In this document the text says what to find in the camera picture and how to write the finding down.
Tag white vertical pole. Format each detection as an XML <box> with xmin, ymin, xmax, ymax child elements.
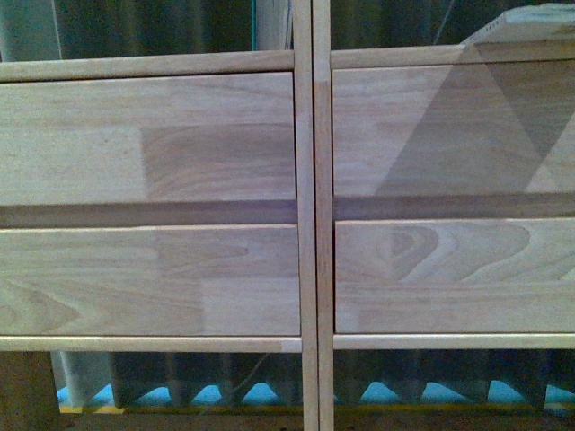
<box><xmin>57</xmin><ymin>349</ymin><xmax>113</xmax><ymax>408</ymax></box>

